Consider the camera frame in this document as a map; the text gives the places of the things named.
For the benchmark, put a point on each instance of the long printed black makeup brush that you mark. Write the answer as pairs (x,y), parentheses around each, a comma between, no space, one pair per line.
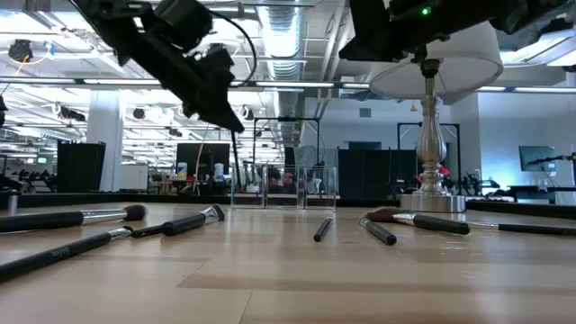
(58,254)

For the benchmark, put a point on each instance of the black room partition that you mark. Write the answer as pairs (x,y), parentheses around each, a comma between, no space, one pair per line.
(373,175)

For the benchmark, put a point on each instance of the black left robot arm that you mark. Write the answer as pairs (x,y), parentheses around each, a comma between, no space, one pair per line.
(112,22)

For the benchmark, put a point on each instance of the silver ceiling ventilation duct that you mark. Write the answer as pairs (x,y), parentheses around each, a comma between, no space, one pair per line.
(281,36)

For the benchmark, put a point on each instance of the long ceiling light bar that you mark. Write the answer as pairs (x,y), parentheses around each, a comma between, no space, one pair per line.
(292,84)

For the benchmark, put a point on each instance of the white square pillar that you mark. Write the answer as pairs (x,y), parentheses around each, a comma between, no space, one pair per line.
(105,144)

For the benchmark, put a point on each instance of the person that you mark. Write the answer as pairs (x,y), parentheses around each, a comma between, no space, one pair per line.
(274,180)
(289,180)

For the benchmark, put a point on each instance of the white bottle blue label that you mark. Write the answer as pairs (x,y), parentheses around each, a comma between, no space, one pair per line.
(182,172)
(218,173)

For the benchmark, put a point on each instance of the distant black bench table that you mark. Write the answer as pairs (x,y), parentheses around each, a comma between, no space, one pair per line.
(540,189)

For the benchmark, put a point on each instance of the white shade silver table lamp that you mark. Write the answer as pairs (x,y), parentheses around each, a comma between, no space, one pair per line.
(432,135)

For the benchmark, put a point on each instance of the silver table corner post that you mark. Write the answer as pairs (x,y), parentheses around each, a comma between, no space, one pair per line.
(12,204)

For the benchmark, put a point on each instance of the clear acrylic brush organizer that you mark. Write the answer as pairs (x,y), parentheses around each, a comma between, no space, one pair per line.
(265,189)

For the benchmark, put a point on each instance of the slim silver ferrule makeup brush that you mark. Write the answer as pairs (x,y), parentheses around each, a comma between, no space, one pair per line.
(380,232)

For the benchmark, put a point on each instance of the black cabinet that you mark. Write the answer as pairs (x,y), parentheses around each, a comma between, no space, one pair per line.
(81,166)

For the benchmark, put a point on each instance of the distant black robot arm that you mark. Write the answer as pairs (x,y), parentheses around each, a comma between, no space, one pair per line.
(553,158)

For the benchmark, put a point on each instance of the short black makeup brush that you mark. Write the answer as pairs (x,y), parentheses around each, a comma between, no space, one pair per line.
(322,230)

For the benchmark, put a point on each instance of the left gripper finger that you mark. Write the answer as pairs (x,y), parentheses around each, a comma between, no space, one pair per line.
(220,114)

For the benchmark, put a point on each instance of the wall mounted screen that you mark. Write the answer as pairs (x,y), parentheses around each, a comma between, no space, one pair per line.
(537,157)

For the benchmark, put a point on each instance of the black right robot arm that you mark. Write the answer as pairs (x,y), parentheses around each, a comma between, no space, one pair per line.
(531,13)

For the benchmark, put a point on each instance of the large brown bristle makeup brush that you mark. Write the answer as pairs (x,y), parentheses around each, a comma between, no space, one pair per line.
(438,223)

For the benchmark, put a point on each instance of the large dark powder makeup brush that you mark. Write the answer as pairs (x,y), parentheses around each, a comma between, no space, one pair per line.
(45,221)

